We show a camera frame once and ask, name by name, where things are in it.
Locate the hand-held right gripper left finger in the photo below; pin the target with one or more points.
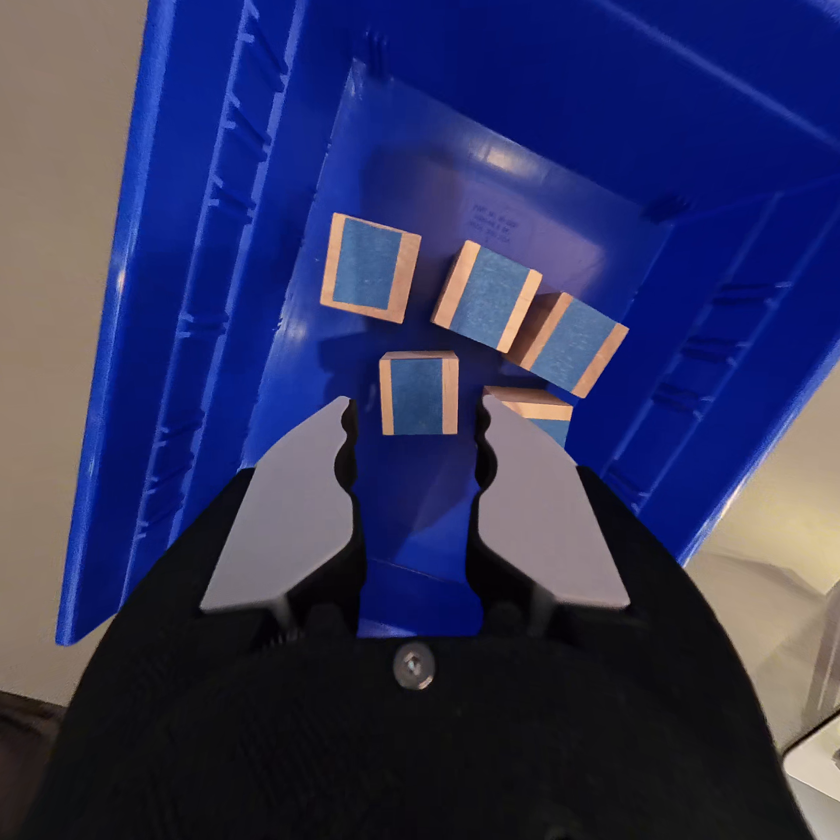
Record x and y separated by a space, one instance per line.
282 525

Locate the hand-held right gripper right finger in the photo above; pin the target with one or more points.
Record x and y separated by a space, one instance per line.
551 525

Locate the blue-taped wooden cube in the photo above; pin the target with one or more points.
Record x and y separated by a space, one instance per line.
571 344
367 269
485 295
541 410
418 394

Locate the blue plastic bin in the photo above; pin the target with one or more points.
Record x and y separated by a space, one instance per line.
590 131

